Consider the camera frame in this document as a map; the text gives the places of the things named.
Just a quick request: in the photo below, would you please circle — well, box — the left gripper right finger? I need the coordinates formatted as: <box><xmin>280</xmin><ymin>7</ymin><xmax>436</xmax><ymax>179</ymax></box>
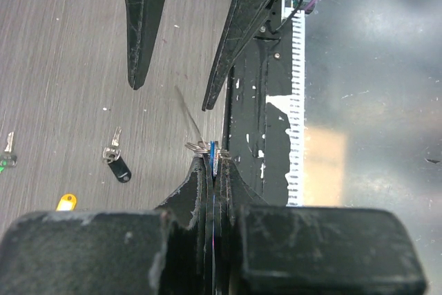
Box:
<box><xmin>213</xmin><ymin>159</ymin><xmax>427</xmax><ymax>294</ymax></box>

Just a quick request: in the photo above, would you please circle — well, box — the green tagged key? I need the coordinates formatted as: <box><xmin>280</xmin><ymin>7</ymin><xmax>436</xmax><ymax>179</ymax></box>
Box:
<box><xmin>0</xmin><ymin>131</ymin><xmax>17</xmax><ymax>171</ymax></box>

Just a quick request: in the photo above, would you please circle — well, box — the yellow tagged key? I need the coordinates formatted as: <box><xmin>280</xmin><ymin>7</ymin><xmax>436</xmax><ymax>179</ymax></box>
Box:
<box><xmin>56</xmin><ymin>193</ymin><xmax>77</xmax><ymax>211</ymax></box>

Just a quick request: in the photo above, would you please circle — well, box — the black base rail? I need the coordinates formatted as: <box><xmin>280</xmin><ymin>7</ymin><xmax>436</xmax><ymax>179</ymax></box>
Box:
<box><xmin>224</xmin><ymin>31</ymin><xmax>292</xmax><ymax>206</ymax></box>

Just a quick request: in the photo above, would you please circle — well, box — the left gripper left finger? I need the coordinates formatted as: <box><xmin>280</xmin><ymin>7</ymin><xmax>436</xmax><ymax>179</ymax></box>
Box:
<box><xmin>1</xmin><ymin>158</ymin><xmax>213</xmax><ymax>294</ymax></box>

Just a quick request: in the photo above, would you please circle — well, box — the white slotted cable duct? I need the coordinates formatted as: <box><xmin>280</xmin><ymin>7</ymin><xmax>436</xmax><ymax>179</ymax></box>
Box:
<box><xmin>286</xmin><ymin>10</ymin><xmax>305</xmax><ymax>207</ymax></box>

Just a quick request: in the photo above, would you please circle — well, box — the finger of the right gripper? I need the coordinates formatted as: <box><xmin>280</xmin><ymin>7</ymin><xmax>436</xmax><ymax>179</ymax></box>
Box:
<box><xmin>125</xmin><ymin>0</ymin><xmax>165</xmax><ymax>90</ymax></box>
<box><xmin>202</xmin><ymin>0</ymin><xmax>276</xmax><ymax>111</ymax></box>

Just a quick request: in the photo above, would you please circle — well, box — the silver keyring chain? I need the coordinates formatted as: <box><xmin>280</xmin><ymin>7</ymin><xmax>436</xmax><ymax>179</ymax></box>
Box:
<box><xmin>174</xmin><ymin>84</ymin><xmax>231</xmax><ymax>158</ymax></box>

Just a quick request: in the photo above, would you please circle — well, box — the blue tagged key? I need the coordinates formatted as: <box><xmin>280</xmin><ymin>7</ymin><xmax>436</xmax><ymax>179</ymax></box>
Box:
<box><xmin>209</xmin><ymin>140</ymin><xmax>220</xmax><ymax>179</ymax></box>

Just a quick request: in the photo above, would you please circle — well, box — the black tagged key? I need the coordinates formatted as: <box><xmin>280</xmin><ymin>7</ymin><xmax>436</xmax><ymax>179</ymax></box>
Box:
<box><xmin>102</xmin><ymin>126</ymin><xmax>132</xmax><ymax>183</ymax></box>

